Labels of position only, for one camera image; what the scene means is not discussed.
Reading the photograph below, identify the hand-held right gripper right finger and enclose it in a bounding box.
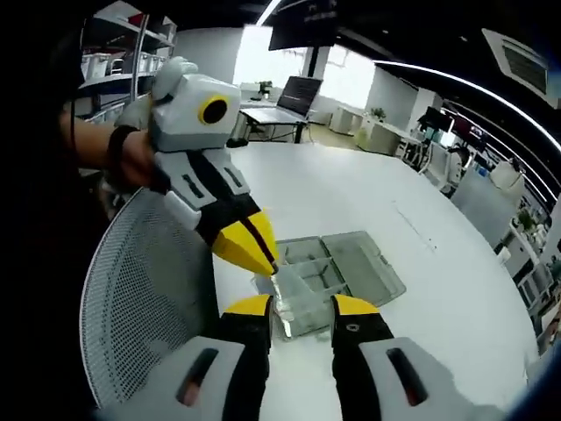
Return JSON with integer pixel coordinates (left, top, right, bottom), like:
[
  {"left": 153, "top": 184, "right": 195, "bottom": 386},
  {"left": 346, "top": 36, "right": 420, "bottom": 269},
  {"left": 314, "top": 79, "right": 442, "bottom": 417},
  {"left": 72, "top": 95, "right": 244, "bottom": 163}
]
[{"left": 329, "top": 293, "right": 505, "bottom": 421}]

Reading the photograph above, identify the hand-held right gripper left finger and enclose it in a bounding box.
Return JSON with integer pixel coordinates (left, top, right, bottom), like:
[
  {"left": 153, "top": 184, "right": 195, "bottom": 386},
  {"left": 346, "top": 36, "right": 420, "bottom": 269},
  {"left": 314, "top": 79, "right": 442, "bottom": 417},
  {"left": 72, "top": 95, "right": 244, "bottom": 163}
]
[{"left": 100, "top": 293, "right": 275, "bottom": 421}]

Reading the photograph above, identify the clear plastic divider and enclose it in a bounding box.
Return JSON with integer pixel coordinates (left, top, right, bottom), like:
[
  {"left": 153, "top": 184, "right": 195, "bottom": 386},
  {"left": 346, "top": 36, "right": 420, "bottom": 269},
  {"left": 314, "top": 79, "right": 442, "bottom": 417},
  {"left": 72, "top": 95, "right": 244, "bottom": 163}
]
[{"left": 270, "top": 262, "right": 334, "bottom": 339}]

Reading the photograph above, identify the clear grey guide fixture box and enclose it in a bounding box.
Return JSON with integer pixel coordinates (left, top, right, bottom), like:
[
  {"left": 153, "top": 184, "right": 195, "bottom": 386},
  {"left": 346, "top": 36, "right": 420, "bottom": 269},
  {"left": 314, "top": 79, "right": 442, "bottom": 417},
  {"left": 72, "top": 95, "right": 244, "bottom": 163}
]
[{"left": 252, "top": 231, "right": 407, "bottom": 339}]

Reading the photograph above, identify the person's left hand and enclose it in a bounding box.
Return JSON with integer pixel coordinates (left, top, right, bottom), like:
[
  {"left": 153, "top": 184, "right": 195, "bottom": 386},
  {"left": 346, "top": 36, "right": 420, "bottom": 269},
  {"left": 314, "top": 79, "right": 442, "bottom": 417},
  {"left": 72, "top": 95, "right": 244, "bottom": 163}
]
[{"left": 117, "top": 129, "right": 173, "bottom": 195}]

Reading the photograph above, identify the grey office desk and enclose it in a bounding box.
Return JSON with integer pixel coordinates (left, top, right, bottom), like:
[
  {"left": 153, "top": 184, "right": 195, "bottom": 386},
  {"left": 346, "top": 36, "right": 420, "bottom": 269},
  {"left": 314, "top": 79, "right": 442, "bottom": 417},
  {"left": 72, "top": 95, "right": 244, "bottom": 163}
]
[{"left": 239, "top": 107, "right": 309, "bottom": 145}]

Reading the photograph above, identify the black wristband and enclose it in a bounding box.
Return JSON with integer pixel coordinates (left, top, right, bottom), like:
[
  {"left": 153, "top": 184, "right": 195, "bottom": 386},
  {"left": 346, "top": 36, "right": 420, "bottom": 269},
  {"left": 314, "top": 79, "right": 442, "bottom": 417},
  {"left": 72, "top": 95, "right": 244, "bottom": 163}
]
[{"left": 107, "top": 125, "right": 138, "bottom": 177}]

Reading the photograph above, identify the metal shelving rack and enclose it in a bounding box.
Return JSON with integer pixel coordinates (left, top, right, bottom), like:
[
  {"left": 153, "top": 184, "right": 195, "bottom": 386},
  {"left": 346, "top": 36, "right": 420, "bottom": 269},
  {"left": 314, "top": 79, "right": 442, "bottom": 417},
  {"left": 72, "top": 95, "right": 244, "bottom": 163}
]
[{"left": 81, "top": 8, "right": 179, "bottom": 126}]

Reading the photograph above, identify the white mesh chair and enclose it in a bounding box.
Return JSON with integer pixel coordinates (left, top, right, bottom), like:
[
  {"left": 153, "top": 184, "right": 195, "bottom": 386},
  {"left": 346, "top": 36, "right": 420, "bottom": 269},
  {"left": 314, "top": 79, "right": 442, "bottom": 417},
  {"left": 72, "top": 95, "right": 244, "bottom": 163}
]
[{"left": 78, "top": 186, "right": 220, "bottom": 409}]

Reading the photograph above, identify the dark computer monitor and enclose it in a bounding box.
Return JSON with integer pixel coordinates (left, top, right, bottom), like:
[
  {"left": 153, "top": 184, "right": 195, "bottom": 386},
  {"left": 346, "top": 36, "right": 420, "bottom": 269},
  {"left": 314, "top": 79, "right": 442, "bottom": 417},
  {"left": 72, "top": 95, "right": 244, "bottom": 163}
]
[{"left": 276, "top": 75, "right": 324, "bottom": 119}]

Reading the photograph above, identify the hanging black screen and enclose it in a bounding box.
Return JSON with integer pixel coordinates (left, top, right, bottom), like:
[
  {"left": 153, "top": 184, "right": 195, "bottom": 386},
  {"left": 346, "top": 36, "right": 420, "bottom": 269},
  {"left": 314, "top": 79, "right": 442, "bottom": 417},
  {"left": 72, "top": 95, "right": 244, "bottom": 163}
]
[{"left": 267, "top": 0, "right": 338, "bottom": 52}]

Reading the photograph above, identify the person's dark clothing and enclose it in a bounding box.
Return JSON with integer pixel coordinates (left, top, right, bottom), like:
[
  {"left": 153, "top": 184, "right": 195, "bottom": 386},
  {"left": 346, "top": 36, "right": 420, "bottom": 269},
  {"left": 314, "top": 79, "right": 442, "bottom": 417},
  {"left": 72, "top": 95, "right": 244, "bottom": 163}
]
[{"left": 0, "top": 17, "right": 110, "bottom": 413}]

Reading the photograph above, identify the grey partition screen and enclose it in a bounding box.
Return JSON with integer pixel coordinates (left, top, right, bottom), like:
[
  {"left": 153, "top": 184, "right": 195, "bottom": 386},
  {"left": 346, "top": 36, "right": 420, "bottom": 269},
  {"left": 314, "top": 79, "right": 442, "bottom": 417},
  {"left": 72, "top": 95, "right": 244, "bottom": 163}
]
[{"left": 451, "top": 168, "right": 518, "bottom": 249}]

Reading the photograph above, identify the curved ceiling light strip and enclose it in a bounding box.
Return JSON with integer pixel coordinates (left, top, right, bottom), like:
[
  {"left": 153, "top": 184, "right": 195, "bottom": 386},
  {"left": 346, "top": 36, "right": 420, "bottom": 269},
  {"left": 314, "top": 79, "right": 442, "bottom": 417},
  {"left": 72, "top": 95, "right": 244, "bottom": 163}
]
[{"left": 374, "top": 60, "right": 561, "bottom": 150}]

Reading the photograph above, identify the ceiling air vent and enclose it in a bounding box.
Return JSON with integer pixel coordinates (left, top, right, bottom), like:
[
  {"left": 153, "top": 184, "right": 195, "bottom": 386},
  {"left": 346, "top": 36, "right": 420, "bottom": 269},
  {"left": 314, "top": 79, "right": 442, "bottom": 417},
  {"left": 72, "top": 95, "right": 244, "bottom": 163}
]
[{"left": 480, "top": 26, "right": 551, "bottom": 96}]

